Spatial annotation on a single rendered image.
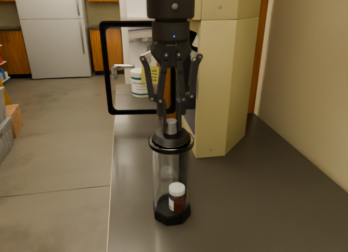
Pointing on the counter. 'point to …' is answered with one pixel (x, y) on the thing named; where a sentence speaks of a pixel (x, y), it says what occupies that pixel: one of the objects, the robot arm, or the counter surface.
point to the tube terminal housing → (223, 69)
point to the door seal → (107, 72)
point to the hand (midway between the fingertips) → (171, 115)
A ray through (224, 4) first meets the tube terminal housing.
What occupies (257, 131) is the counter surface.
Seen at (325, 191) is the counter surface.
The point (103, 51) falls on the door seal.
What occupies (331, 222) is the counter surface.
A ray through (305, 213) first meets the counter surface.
